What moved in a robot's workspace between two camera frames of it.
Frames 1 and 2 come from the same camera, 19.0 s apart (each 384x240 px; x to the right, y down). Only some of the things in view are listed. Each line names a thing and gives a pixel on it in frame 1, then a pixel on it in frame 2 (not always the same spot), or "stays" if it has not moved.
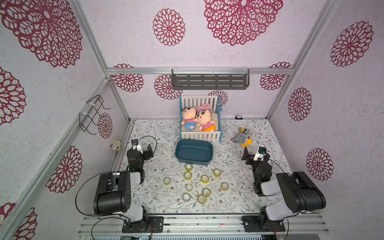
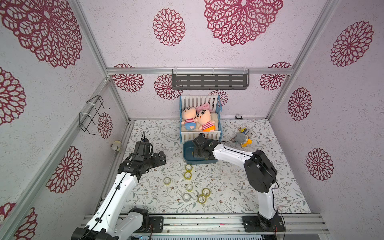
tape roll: (202, 199) stays
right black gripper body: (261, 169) -> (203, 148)
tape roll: (206, 192) stays
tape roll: (167, 181) stays
